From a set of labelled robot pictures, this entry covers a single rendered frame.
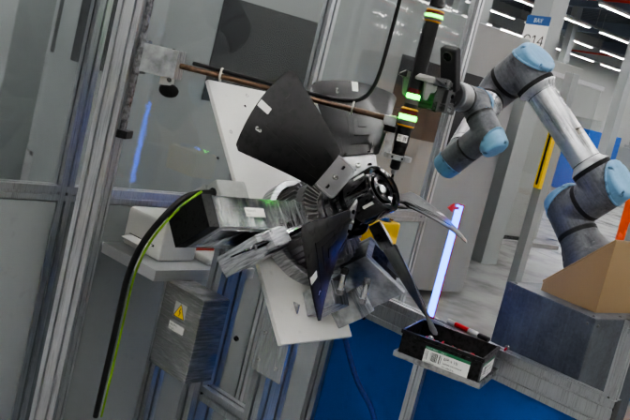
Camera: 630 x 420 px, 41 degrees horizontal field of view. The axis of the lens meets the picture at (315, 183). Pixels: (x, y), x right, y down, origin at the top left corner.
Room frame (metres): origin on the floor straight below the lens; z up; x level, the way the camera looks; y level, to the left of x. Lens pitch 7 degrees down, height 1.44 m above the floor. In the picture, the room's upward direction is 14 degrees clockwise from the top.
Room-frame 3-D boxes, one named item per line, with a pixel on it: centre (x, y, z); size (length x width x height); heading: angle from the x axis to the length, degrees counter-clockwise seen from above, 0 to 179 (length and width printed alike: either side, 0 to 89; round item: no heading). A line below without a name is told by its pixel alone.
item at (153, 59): (2.11, 0.45, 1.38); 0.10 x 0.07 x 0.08; 85
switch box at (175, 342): (2.09, 0.22, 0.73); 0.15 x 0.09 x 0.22; 50
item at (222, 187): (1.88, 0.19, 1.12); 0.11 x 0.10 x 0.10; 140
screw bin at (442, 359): (2.09, -0.43, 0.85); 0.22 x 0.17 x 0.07; 66
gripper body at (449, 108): (2.13, -0.25, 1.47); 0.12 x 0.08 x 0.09; 140
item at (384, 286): (2.11, -0.19, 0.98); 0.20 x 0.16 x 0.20; 50
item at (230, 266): (1.83, 0.10, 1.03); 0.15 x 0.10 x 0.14; 50
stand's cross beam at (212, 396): (2.09, 0.08, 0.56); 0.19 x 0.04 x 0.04; 50
